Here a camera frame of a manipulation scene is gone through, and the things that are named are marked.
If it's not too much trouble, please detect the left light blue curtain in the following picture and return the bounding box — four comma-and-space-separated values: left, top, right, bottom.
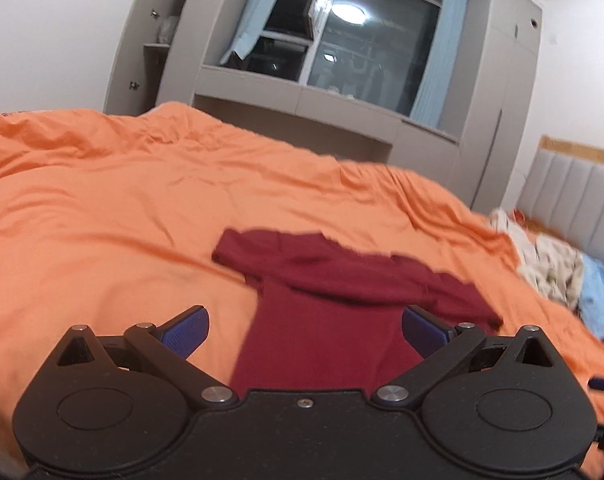
221, 0, 277, 65

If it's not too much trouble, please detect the right light blue curtain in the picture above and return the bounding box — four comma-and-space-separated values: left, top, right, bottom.
409, 0, 469, 129

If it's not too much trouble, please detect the dark red small garment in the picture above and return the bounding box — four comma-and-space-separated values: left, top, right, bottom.
212, 230, 503, 396

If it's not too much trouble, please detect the orange bed cover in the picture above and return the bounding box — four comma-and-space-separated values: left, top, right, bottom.
0, 103, 604, 458

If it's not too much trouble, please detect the window with dark glass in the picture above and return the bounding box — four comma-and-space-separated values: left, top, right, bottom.
221, 0, 441, 116

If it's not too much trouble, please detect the light blue garment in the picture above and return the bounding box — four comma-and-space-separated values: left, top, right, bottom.
578, 254, 604, 341

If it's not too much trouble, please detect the cream patterned clothes pile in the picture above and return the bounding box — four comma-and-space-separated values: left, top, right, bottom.
488, 208, 584, 312

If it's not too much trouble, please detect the grey wall cabinet unit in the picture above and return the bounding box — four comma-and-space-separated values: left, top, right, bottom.
104, 0, 543, 214

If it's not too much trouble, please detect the light blue curtain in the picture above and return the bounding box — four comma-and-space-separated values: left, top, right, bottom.
409, 0, 469, 129
221, 0, 277, 65

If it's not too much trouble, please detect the grey padded headboard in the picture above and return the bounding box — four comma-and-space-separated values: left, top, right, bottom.
516, 136, 604, 264

